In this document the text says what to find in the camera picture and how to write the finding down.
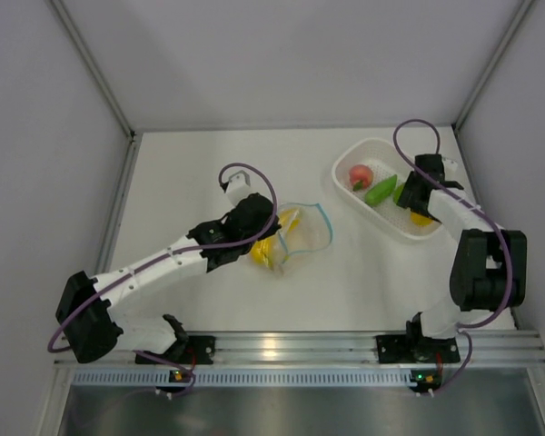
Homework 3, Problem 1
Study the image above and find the green fake vegetable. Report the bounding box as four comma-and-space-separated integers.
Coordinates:
364, 174, 398, 207
391, 183, 405, 204

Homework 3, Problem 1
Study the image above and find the yellow fake lemon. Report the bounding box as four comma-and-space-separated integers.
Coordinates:
410, 212, 434, 227

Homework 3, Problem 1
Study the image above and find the clear zip top bag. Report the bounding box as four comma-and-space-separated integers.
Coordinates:
250, 203, 333, 275

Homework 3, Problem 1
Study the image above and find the red fake peach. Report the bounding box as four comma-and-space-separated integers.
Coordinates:
348, 164, 373, 192

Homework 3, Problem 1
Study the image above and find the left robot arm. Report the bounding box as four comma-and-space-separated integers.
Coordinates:
55, 193, 280, 364

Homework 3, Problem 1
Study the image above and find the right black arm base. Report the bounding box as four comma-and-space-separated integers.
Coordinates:
376, 334, 461, 364

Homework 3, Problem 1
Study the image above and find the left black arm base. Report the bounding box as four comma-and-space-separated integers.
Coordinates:
135, 334, 216, 365

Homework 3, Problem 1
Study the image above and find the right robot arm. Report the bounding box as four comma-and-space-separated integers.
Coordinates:
396, 154, 527, 361

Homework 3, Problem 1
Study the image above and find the yellow fake banana bunch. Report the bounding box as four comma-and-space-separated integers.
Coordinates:
250, 207, 302, 271

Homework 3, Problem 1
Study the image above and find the white perforated plastic basket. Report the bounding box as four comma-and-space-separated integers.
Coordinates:
332, 138, 441, 243

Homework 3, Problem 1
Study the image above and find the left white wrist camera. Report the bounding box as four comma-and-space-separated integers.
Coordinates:
221, 170, 253, 206

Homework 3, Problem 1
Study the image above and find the aluminium mounting rail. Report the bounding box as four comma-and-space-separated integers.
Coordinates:
54, 330, 545, 365

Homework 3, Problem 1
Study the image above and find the white slotted cable duct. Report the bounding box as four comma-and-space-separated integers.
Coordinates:
73, 368, 439, 388

